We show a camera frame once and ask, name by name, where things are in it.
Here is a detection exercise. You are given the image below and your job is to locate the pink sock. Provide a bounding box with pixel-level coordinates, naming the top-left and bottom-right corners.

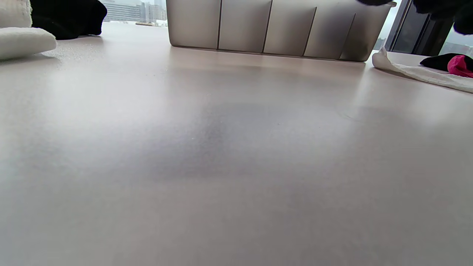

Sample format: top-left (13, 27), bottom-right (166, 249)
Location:
top-left (447, 55), bottom-right (473, 78)

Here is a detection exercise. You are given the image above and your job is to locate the white sock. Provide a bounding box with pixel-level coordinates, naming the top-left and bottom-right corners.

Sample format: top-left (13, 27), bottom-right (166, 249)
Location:
top-left (372, 47), bottom-right (473, 93)
top-left (0, 0), bottom-right (57, 61)

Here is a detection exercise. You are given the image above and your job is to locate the black sock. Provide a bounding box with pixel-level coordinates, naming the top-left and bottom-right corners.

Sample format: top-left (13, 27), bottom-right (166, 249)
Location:
top-left (30, 0), bottom-right (108, 40)
top-left (420, 53), bottom-right (473, 72)

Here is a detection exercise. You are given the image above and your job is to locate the grey plastic divided organizer box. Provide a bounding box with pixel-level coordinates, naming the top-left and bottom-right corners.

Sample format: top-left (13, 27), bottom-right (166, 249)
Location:
top-left (166, 0), bottom-right (397, 62)

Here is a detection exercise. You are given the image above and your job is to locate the person's right hand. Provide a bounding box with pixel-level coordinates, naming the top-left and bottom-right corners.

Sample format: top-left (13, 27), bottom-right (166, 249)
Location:
top-left (357, 0), bottom-right (473, 35)

